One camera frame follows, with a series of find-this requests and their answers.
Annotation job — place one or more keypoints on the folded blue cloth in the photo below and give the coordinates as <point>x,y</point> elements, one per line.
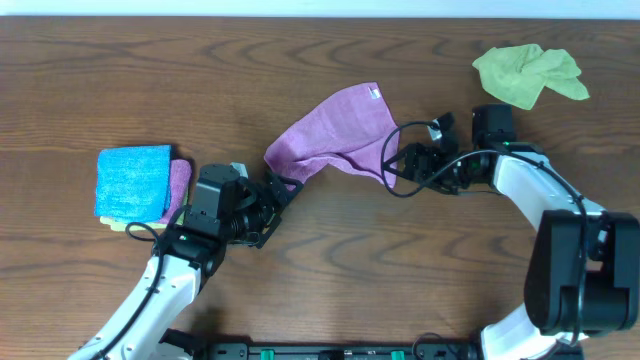
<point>133,183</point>

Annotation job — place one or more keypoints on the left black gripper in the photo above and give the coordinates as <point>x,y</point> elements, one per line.
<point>270,206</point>

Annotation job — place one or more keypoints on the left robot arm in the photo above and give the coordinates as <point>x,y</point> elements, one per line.
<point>181,262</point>

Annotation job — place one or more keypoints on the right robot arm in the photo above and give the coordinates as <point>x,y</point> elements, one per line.
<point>583,276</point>

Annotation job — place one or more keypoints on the folded yellow-green cloth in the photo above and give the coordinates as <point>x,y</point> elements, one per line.
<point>115,225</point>

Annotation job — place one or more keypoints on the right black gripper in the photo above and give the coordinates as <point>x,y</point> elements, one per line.
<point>429,152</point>

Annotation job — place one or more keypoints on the purple microfiber cloth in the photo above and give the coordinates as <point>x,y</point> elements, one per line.
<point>350,130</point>

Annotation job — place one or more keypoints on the green microfiber cloth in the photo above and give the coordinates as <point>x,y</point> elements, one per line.
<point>517,75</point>

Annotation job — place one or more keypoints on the folded purple cloth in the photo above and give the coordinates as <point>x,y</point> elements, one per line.
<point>180,174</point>

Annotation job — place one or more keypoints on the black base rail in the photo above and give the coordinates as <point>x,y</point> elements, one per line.
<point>177,345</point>

